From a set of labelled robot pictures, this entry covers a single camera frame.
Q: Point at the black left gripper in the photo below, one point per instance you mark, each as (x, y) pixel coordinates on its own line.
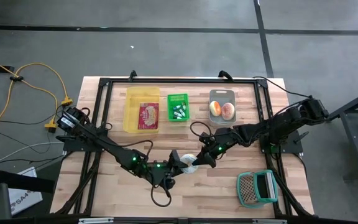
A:
(166, 171)

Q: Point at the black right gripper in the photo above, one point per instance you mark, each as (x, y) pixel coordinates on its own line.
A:
(216, 147)

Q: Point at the white tape roll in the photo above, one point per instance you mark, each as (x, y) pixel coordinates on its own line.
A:
(193, 169)

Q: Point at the red snack packet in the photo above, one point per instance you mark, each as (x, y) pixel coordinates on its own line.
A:
(148, 116)

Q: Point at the white donut with blue swirls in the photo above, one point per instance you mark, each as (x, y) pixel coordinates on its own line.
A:
(214, 109)

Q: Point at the pink frosted donut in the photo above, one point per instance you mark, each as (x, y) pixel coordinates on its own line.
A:
(228, 112)

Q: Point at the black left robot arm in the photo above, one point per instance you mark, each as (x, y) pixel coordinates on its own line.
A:
(104, 143)

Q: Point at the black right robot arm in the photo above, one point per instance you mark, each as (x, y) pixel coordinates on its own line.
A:
(275, 126)

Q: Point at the teal-framed metal grater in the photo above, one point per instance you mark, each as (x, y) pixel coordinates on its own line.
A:
(247, 189)

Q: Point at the green plastic basket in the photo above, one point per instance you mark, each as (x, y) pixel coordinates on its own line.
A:
(175, 99)

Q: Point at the yellow plastic bin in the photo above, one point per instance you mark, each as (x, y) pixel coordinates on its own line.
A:
(132, 109)

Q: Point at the grey plastic bin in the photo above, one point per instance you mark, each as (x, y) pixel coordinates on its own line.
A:
(222, 95)

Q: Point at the black metal cart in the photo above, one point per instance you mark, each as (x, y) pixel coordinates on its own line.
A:
(346, 108)

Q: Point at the black flat bar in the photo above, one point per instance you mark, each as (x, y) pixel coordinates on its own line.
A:
(26, 183)

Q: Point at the white labelled cardboard box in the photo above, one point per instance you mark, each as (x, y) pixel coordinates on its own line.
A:
(23, 199)

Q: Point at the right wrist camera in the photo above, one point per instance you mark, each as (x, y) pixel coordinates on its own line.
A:
(206, 139)

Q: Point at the black metal table frame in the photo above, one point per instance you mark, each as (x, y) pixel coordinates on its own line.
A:
(166, 80)

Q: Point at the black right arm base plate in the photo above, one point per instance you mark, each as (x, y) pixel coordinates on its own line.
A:
(287, 146)

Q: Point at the silver table bracket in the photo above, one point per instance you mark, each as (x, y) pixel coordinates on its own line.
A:
(95, 220)
(269, 221)

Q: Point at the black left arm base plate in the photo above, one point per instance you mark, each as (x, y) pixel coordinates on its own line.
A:
(73, 144)

